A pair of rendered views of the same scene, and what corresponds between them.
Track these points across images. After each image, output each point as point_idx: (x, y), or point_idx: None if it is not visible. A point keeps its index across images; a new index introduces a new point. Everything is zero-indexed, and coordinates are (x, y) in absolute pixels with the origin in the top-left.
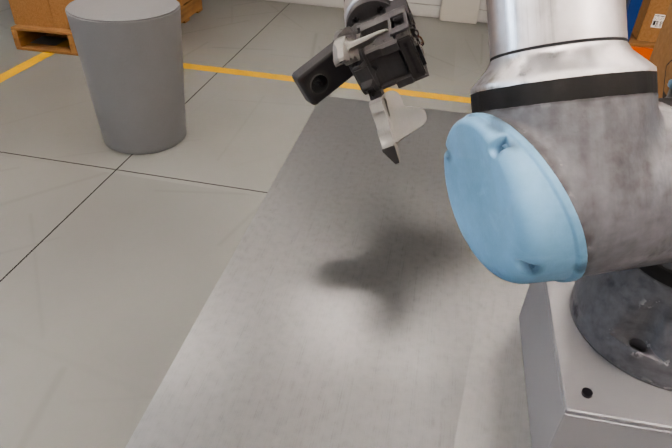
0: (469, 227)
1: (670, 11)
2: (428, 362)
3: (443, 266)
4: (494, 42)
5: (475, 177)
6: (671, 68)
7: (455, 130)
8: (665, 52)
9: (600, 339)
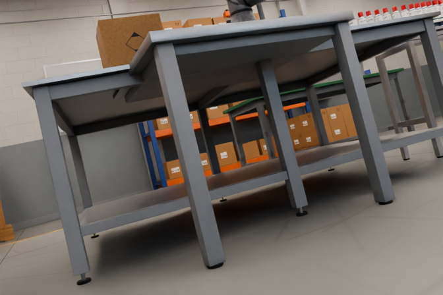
0: None
1: (105, 33)
2: None
3: None
4: None
5: None
6: (131, 42)
7: None
8: (119, 42)
9: None
